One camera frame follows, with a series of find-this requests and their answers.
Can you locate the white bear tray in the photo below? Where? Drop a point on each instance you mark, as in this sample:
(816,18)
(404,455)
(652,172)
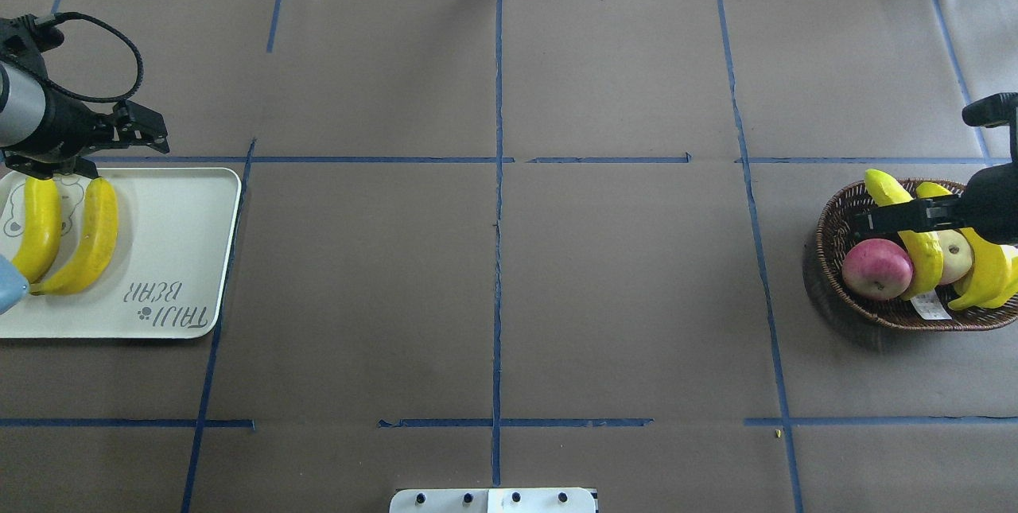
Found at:
(167,275)

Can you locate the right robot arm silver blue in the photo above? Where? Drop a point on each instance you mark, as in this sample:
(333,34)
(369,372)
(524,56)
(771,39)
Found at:
(995,110)

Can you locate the yellow mango left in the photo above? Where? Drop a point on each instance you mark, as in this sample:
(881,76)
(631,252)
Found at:
(1010,289)

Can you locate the yellow green apple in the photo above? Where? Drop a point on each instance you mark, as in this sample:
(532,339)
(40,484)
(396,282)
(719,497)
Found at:
(957,254)

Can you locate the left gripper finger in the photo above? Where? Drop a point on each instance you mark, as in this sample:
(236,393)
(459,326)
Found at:
(136,125)
(78,166)

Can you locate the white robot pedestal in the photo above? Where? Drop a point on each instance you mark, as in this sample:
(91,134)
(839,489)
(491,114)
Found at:
(552,499)

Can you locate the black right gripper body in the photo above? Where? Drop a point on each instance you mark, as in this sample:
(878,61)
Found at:
(991,196)

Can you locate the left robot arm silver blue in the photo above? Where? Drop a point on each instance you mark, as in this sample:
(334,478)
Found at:
(18,85)

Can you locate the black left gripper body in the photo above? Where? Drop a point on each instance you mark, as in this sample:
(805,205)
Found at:
(70,125)

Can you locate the red apple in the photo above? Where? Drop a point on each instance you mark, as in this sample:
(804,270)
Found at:
(877,269)

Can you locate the yellow banana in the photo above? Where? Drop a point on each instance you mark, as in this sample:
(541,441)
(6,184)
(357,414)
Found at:
(986,278)
(922,246)
(40,239)
(96,247)

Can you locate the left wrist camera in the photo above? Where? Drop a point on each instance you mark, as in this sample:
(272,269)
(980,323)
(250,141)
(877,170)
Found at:
(25,39)

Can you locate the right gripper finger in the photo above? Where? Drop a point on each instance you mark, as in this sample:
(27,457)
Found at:
(936,213)

